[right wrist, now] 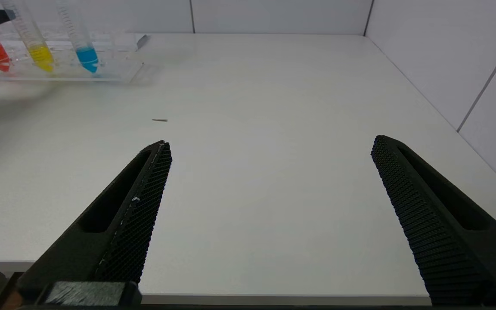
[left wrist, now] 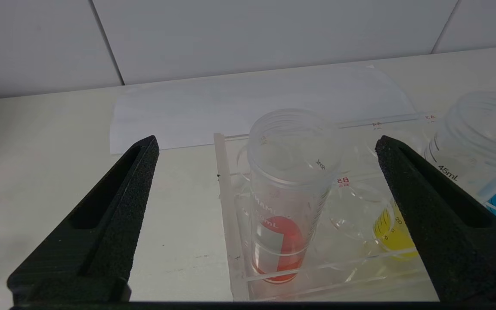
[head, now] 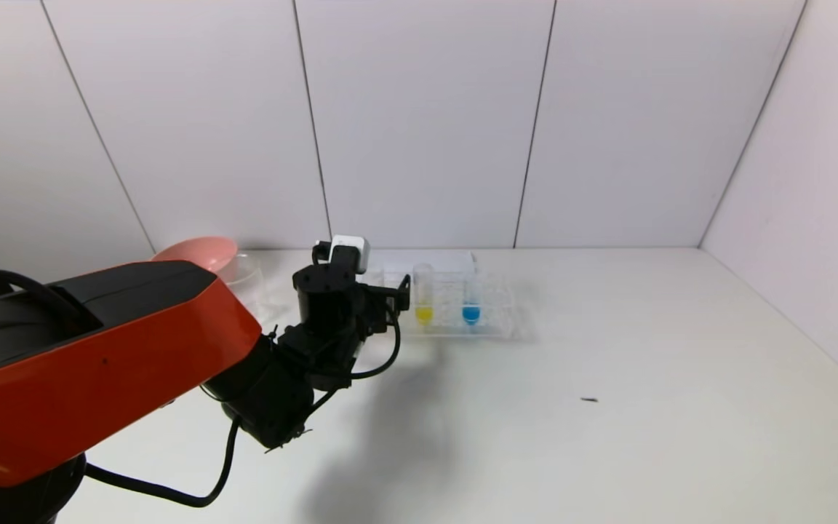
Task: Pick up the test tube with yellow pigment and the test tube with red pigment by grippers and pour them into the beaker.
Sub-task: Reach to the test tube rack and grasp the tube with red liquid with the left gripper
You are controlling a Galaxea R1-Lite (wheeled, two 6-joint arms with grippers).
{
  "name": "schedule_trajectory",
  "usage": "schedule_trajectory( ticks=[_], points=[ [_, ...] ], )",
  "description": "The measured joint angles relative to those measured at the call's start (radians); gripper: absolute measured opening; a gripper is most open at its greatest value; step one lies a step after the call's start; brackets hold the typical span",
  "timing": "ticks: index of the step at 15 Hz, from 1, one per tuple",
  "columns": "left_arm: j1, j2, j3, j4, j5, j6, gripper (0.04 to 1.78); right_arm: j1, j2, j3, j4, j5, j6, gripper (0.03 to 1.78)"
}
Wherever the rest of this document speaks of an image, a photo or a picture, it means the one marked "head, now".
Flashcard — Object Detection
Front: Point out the test tube with yellow pigment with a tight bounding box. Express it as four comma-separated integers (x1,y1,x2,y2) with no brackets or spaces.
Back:
413,263,436,327

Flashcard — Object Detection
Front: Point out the test tube with blue pigment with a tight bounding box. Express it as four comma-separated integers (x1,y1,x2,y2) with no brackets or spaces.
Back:
461,267,484,326

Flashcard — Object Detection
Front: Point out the clear acrylic test tube rack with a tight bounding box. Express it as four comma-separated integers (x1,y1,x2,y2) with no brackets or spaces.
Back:
361,266,519,340

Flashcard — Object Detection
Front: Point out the clear glass beaker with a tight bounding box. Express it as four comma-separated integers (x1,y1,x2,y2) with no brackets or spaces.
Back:
226,253,278,328

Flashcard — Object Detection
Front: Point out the white paper sheet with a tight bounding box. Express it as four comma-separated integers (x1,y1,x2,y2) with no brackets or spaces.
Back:
368,251,476,281

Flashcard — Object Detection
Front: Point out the pink plastic bowl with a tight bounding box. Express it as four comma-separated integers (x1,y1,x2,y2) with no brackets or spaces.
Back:
152,236,239,283

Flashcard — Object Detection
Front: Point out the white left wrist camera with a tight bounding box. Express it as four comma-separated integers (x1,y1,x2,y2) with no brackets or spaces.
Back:
314,234,372,274

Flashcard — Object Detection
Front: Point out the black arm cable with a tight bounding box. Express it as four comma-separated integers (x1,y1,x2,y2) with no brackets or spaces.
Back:
84,309,402,509

